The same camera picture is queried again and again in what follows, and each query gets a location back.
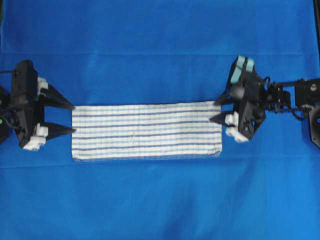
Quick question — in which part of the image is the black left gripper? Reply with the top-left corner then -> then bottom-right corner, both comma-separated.
10,59 -> 76,151

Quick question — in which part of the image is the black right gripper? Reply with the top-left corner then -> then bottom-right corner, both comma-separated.
209,55 -> 266,143

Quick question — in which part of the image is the blue striped white towel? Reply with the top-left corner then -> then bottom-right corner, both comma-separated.
71,101 -> 223,162

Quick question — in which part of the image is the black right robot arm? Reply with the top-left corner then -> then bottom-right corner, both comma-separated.
210,55 -> 320,143

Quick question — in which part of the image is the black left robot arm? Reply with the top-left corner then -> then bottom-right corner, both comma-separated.
0,59 -> 76,151

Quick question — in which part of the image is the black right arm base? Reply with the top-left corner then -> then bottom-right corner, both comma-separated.
302,104 -> 320,149

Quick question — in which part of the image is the blue table cloth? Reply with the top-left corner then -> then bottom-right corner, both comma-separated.
0,0 -> 320,240

